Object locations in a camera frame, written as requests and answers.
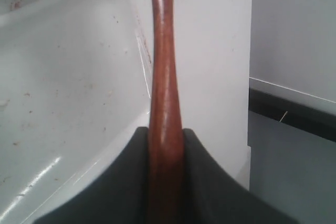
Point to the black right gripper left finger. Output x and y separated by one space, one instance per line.
118 195

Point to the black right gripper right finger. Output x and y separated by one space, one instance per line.
293 181

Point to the brown wooden spoon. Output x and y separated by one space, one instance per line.
165 135

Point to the white plastic tray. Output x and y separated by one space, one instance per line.
75 84

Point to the white cabinet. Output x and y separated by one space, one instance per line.
293 45

